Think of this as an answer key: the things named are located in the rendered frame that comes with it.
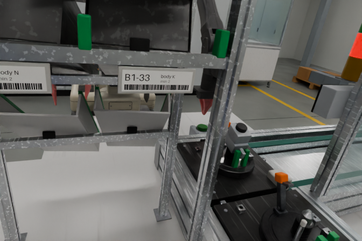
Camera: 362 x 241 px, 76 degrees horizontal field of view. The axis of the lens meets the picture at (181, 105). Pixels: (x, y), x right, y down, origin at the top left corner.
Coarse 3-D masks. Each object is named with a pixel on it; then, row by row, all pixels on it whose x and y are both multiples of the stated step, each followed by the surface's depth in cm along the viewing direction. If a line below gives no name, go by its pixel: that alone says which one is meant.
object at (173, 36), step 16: (96, 0) 28; (112, 0) 28; (128, 0) 28; (144, 0) 29; (160, 0) 29; (176, 0) 30; (96, 16) 28; (112, 16) 28; (128, 16) 28; (144, 16) 29; (160, 16) 29; (176, 16) 30; (96, 32) 27; (112, 32) 28; (128, 32) 28; (144, 32) 29; (160, 32) 29; (176, 32) 29; (128, 48) 28; (160, 48) 29; (176, 48) 29
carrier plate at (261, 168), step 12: (180, 144) 72; (192, 144) 73; (204, 144) 74; (192, 156) 67; (192, 168) 62; (264, 168) 66; (228, 180) 59; (240, 180) 60; (252, 180) 60; (264, 180) 61; (216, 192) 55; (228, 192) 55; (240, 192) 56; (252, 192) 57; (264, 192) 58; (276, 192) 60; (216, 204) 54
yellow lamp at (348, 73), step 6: (348, 60) 51; (354, 60) 50; (360, 60) 49; (348, 66) 51; (354, 66) 50; (360, 66) 49; (342, 72) 53; (348, 72) 51; (354, 72) 50; (360, 72) 49; (348, 78) 51; (354, 78) 50
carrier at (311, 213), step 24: (288, 192) 58; (240, 216) 49; (264, 216) 47; (288, 216) 48; (312, 216) 42; (240, 240) 44; (264, 240) 43; (288, 240) 43; (312, 240) 43; (336, 240) 39
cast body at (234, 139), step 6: (234, 126) 61; (240, 126) 60; (246, 126) 61; (228, 132) 62; (234, 132) 60; (240, 132) 60; (246, 132) 60; (228, 138) 62; (234, 138) 60; (240, 138) 59; (246, 138) 60; (228, 144) 63; (234, 144) 60; (240, 144) 61; (246, 144) 61; (234, 150) 61; (240, 150) 60; (240, 156) 60
